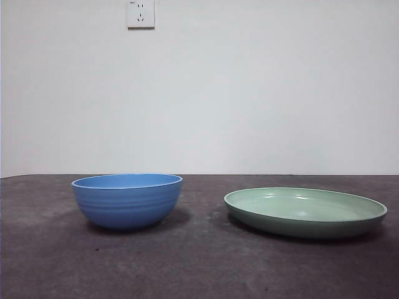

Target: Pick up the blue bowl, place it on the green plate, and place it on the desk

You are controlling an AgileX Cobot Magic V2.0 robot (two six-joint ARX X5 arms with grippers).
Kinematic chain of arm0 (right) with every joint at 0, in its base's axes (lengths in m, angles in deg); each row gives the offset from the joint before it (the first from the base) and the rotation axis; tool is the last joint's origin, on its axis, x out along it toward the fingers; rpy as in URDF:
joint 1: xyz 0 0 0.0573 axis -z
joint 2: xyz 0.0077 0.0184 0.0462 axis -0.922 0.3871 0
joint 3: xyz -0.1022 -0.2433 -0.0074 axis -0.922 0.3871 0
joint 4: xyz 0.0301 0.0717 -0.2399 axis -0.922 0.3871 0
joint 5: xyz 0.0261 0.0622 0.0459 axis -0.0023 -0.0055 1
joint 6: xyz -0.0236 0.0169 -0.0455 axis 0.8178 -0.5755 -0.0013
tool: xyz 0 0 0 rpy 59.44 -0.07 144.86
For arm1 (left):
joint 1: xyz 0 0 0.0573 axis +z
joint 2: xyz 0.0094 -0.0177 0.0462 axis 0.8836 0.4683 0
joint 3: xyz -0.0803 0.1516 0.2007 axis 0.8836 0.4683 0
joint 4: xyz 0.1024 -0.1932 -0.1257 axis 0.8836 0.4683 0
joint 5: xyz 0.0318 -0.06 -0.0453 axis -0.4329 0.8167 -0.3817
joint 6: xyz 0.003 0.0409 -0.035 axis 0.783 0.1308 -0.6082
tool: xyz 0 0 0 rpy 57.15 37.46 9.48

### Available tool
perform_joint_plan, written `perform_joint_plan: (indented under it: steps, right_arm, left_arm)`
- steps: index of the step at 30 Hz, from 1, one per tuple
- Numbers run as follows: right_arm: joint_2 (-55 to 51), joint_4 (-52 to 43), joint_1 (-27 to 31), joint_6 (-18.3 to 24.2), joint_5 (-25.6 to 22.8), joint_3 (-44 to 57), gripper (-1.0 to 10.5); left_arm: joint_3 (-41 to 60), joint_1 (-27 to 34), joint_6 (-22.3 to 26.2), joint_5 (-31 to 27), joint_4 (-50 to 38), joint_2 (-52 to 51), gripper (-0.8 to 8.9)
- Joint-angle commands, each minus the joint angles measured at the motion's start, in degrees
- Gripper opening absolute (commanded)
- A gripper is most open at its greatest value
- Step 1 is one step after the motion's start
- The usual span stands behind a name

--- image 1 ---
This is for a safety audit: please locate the green round plate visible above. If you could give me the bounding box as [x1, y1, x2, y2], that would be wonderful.
[223, 186, 389, 240]

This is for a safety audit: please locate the blue ribbed bowl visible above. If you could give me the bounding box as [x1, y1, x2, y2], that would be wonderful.
[71, 173, 184, 232]

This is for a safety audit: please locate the white wall socket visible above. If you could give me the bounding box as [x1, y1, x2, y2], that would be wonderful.
[127, 0, 156, 31]

